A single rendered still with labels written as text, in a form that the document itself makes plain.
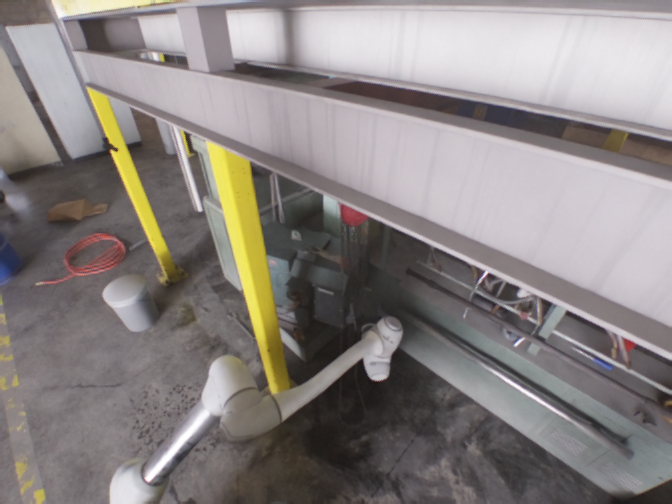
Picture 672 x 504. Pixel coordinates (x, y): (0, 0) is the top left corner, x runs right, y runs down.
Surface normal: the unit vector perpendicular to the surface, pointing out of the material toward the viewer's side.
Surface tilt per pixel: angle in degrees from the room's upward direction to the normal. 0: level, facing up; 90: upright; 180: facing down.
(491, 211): 90
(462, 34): 90
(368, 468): 0
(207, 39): 90
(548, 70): 90
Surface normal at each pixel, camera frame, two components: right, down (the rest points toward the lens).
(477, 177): -0.69, 0.45
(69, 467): 0.00, -0.79
